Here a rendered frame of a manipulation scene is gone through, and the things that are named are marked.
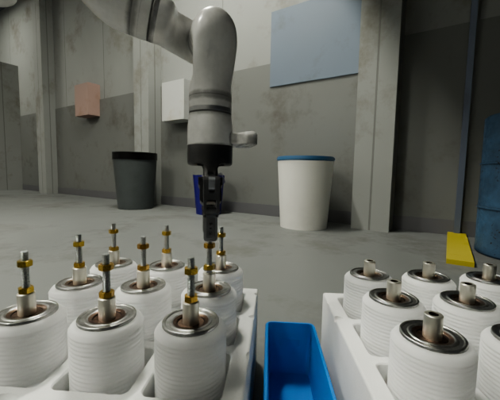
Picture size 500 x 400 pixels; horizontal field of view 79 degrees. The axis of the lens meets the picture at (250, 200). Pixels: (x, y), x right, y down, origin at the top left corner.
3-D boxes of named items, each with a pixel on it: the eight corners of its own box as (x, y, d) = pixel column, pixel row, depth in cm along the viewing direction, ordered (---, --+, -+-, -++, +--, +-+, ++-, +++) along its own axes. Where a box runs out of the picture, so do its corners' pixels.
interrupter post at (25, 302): (40, 310, 44) (39, 288, 44) (32, 317, 42) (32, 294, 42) (21, 312, 44) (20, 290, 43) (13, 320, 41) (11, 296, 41)
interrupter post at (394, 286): (403, 303, 49) (405, 283, 49) (388, 302, 49) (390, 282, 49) (397, 297, 51) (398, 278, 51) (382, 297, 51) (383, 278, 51)
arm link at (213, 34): (240, 109, 46) (225, 119, 55) (241, 4, 45) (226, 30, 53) (194, 105, 44) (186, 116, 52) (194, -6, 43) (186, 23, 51)
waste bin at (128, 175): (166, 207, 383) (166, 154, 377) (130, 211, 339) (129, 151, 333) (140, 205, 411) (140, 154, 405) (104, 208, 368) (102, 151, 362)
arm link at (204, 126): (259, 144, 47) (259, 104, 47) (186, 142, 45) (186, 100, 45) (249, 149, 56) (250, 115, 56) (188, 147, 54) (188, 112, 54)
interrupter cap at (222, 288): (237, 286, 55) (237, 282, 55) (219, 302, 48) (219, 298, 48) (200, 280, 58) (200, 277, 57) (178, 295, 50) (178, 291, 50)
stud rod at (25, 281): (32, 301, 43) (29, 249, 43) (28, 304, 42) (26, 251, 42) (24, 301, 43) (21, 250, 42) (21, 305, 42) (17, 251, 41)
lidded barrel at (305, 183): (341, 226, 268) (344, 158, 263) (316, 234, 230) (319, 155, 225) (293, 220, 299) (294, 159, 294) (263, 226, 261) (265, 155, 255)
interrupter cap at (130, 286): (112, 287, 53) (112, 283, 53) (151, 277, 59) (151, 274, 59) (133, 300, 48) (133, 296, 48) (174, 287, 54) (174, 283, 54)
